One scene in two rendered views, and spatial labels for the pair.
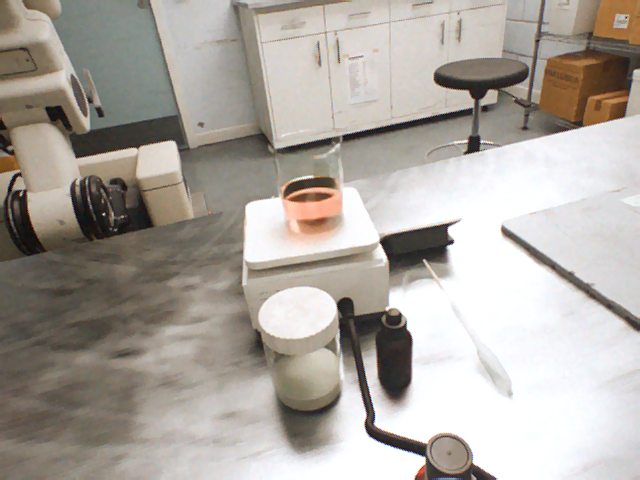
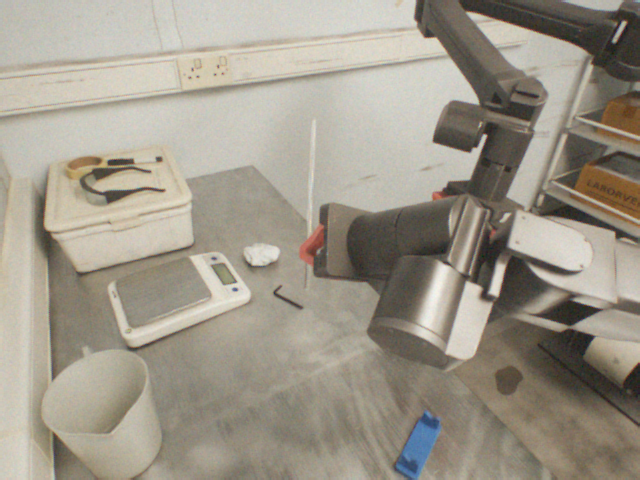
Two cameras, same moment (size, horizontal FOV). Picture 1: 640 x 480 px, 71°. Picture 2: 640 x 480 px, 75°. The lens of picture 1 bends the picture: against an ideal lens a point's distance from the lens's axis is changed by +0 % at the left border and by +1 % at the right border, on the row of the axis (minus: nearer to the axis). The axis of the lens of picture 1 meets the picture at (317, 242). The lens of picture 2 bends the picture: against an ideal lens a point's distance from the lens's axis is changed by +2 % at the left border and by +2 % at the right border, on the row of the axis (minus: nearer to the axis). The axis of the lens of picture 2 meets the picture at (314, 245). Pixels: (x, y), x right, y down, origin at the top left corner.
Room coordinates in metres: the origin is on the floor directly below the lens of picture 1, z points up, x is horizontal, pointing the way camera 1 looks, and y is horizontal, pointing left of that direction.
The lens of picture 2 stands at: (0.14, 0.17, 1.37)
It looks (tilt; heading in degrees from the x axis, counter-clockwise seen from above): 36 degrees down; 75
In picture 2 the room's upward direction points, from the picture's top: straight up
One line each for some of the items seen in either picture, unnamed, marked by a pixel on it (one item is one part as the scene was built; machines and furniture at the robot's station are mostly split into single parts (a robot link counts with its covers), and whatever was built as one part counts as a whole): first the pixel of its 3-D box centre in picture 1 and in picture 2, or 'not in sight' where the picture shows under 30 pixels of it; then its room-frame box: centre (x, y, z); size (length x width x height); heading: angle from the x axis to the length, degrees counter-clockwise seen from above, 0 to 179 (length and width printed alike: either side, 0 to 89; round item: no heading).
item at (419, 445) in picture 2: not in sight; (420, 442); (0.37, 0.45, 0.77); 0.10 x 0.03 x 0.04; 41
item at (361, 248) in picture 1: (306, 223); not in sight; (0.38, 0.01, 0.83); 0.12 x 0.12 x 0.01; 3
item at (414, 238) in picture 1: (413, 228); not in sight; (0.45, -0.11, 0.77); 0.09 x 0.06 x 0.04; 97
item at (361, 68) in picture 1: (362, 77); not in sight; (2.94, -0.41, 0.40); 0.24 x 0.01 x 0.30; 104
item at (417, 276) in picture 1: (430, 287); not in sight; (0.35, -0.11, 0.76); 0.06 x 0.06 x 0.02
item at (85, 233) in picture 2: not in sight; (123, 202); (-0.11, 1.21, 0.82); 0.37 x 0.31 x 0.14; 101
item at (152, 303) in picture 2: not in sight; (179, 290); (0.02, 0.88, 0.77); 0.26 x 0.19 x 0.05; 17
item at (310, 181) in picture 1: (311, 187); not in sight; (0.37, 0.00, 0.88); 0.07 x 0.06 x 0.08; 19
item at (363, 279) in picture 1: (309, 247); not in sight; (0.41, 0.01, 0.79); 0.22 x 0.13 x 0.08; 3
